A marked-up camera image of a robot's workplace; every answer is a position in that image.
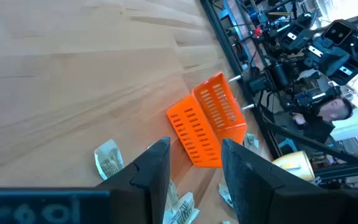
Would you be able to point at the person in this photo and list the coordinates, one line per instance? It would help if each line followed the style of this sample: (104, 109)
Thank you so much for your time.
(319, 127)

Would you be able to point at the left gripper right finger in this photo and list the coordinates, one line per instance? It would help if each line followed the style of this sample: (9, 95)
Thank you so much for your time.
(253, 193)

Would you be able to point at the yellow mug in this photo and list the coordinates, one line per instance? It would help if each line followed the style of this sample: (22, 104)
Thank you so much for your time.
(297, 165)

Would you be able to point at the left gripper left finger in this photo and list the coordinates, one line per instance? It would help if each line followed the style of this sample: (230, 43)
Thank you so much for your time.
(154, 186)

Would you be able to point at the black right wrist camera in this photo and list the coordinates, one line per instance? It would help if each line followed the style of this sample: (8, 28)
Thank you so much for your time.
(337, 31)

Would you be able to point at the orange slotted plastic basket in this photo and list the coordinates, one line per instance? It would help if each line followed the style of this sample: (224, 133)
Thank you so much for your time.
(210, 124)

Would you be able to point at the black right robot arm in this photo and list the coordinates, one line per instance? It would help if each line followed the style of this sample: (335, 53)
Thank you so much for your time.
(278, 74)

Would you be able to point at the silver metal peg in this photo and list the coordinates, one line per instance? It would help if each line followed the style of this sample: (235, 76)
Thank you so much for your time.
(248, 107)
(235, 78)

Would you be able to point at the white green sweetener packet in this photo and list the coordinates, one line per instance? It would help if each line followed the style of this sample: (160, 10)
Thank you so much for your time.
(225, 193)
(252, 140)
(182, 210)
(109, 158)
(172, 193)

